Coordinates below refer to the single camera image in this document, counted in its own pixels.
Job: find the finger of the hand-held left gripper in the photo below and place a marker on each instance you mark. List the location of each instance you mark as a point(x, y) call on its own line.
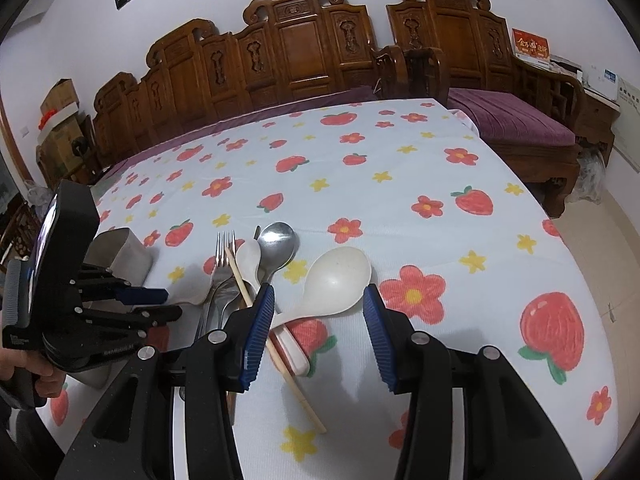
point(150, 316)
point(145, 295)

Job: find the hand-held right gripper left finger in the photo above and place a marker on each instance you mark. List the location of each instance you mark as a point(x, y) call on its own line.
point(257, 332)

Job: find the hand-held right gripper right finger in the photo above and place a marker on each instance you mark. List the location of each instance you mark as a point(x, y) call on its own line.
point(376, 340)

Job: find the rectangular metal container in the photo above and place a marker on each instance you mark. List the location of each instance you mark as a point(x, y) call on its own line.
point(122, 257)

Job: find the light wooden chopstick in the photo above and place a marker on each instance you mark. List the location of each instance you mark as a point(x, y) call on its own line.
point(240, 280)

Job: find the white plastic rice paddle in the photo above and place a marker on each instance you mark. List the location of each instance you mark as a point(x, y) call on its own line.
point(336, 280)

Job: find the white ceramic soup spoon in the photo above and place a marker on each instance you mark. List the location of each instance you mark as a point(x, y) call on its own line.
point(248, 260)

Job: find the large metal spoon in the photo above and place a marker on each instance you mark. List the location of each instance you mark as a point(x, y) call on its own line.
point(277, 247)

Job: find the metal fork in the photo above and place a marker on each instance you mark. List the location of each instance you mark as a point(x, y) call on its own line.
point(224, 250)

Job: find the person's left hand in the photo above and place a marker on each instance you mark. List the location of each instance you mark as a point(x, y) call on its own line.
point(45, 377)

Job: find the wooden chair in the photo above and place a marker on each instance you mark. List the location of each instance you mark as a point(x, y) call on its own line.
point(17, 235)

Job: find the strawberry flower printed cloth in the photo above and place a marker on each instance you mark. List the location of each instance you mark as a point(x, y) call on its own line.
point(425, 240)

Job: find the large cardboard box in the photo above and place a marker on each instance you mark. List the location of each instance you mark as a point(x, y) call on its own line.
point(62, 147)

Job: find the person's dark clothing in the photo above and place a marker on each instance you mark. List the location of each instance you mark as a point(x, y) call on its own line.
point(25, 445)

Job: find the small cardboard box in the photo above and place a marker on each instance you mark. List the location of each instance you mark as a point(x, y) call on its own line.
point(60, 102)

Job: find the purple sofa cushion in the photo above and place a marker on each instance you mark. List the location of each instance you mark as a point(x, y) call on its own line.
point(300, 102)

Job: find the purple armchair cushion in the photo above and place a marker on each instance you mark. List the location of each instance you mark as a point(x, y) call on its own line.
point(510, 117)

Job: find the clear plastic bag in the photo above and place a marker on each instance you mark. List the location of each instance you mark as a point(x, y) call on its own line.
point(590, 177)

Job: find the carved wooden sofa bench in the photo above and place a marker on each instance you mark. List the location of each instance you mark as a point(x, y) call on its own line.
point(295, 45)

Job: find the wooden side table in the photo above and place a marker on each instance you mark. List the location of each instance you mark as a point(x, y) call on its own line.
point(597, 125)

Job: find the carved wooden armchair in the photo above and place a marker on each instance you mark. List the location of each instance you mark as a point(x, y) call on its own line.
point(450, 25)

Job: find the red desk calendar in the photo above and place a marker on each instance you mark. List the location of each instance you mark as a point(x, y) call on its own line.
point(531, 46)

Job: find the white box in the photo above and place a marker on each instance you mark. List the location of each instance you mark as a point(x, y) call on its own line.
point(602, 85)

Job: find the white wall poster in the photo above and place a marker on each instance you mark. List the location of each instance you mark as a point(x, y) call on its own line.
point(629, 132)

